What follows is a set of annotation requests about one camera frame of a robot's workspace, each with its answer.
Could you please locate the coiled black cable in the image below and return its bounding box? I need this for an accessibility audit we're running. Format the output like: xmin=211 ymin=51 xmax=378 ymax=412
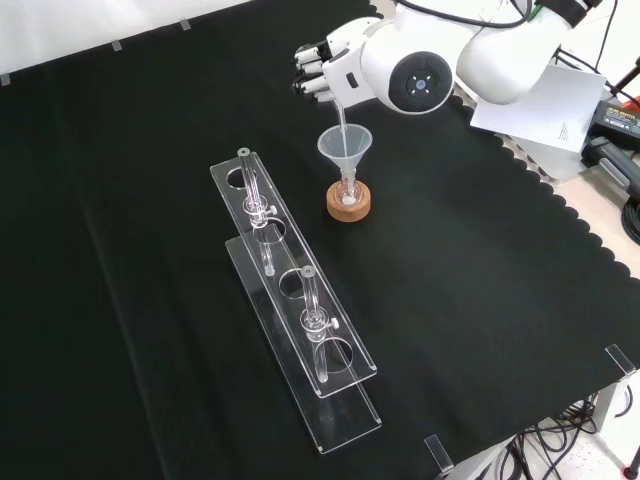
xmin=621 ymin=197 xmax=640 ymax=241

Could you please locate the clear acrylic funnel stand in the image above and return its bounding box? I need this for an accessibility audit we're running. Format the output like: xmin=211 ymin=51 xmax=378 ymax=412
xmin=208 ymin=147 xmax=384 ymax=455

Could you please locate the black tripod leg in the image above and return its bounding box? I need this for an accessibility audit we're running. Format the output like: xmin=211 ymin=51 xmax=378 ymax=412
xmin=606 ymin=54 xmax=640 ymax=101

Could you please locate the pale board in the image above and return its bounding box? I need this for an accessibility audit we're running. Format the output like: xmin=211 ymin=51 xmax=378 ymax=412
xmin=469 ymin=62 xmax=607 ymax=151

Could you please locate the translucent plastic funnel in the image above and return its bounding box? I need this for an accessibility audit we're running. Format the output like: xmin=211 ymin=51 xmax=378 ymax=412
xmin=316 ymin=124 xmax=374 ymax=187

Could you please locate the clear cloth clip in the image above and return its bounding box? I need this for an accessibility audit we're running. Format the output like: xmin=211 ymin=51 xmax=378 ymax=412
xmin=423 ymin=433 xmax=455 ymax=474
xmin=603 ymin=343 xmax=637 ymax=377

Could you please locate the black bench cloth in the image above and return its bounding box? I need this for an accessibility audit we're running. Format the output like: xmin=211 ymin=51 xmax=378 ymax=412
xmin=0 ymin=0 xmax=640 ymax=480

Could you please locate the grey table leg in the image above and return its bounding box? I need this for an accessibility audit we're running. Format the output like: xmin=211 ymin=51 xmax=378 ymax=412
xmin=592 ymin=377 xmax=632 ymax=434

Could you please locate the black clamp device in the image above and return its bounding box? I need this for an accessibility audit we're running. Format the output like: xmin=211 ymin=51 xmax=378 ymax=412
xmin=581 ymin=134 xmax=640 ymax=201

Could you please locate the black power adapter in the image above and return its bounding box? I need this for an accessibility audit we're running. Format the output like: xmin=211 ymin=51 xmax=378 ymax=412
xmin=591 ymin=99 xmax=640 ymax=140

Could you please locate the cork ring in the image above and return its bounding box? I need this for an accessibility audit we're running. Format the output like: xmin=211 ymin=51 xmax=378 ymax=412
xmin=326 ymin=180 xmax=374 ymax=223

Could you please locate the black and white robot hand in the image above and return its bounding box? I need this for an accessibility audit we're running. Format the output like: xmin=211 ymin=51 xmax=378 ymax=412
xmin=291 ymin=17 xmax=384 ymax=104

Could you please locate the black floor cable bundle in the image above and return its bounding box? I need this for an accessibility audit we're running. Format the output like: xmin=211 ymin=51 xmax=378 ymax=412
xmin=499 ymin=389 xmax=640 ymax=480

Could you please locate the small round-bottom glass flask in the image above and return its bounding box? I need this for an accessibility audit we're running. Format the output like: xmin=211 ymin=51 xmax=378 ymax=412
xmin=335 ymin=169 xmax=362 ymax=207

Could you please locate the black cable at arm base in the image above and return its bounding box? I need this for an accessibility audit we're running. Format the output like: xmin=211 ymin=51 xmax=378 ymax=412
xmin=553 ymin=0 xmax=639 ymax=109

